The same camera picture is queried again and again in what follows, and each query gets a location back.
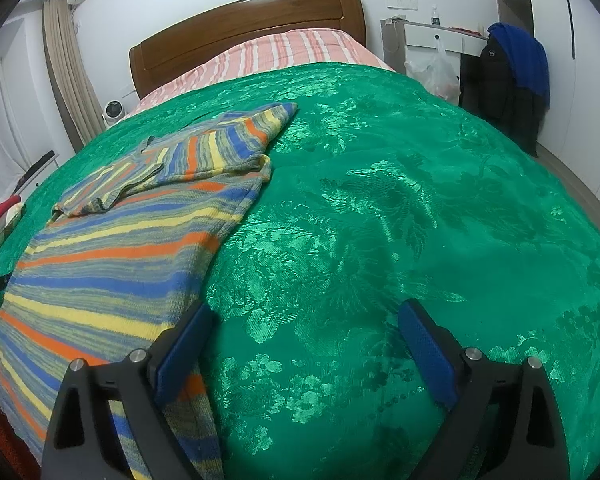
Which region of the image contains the striped pillow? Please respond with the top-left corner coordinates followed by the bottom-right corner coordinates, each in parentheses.
top-left (0, 202), bottom-right (29, 281)

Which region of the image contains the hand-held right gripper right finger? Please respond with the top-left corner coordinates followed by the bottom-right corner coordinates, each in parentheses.
top-left (398, 299), bottom-right (571, 480)

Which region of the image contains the white desk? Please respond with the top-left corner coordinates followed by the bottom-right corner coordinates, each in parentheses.
top-left (380, 17), bottom-right (488, 106)

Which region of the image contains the person's orange clothing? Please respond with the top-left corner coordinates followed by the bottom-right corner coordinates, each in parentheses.
top-left (0, 410), bottom-right (43, 480)

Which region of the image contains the beige curtain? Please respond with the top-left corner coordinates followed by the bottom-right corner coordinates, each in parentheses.
top-left (42, 0), bottom-right (106, 153)

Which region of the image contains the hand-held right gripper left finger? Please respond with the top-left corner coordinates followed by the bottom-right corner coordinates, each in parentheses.
top-left (40, 301), bottom-right (220, 480)

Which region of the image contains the small white fan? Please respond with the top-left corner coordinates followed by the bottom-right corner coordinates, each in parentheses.
top-left (102, 100), bottom-right (127, 124)

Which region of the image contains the dark flat object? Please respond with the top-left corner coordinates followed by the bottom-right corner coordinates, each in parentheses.
top-left (14, 150), bottom-right (56, 196)

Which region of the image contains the striped knit sweater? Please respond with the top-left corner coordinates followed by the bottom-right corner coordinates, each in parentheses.
top-left (0, 102), bottom-right (299, 480)

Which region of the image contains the green patterned blanket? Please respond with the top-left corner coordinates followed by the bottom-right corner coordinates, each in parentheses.
top-left (0, 62), bottom-right (600, 480)

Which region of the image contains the blue cloth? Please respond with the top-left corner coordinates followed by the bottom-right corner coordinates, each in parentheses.
top-left (486, 22), bottom-right (551, 109)

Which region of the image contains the pink striped bed sheet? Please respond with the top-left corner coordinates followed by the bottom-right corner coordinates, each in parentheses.
top-left (130, 29), bottom-right (396, 116)

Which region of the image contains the clear plastic bag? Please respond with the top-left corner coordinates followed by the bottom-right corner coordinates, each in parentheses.
top-left (404, 35), bottom-right (462, 104)

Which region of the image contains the black jacket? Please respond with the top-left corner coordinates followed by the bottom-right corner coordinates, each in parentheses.
top-left (472, 35), bottom-right (543, 157)

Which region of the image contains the wooden headboard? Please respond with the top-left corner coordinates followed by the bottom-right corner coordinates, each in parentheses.
top-left (129, 0), bottom-right (368, 100)

